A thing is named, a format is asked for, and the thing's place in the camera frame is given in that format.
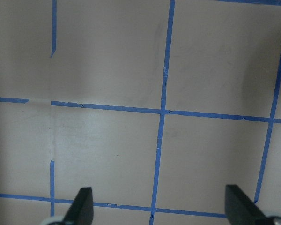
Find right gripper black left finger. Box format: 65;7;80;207
62;187;94;225

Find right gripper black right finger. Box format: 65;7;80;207
225;185;272;225

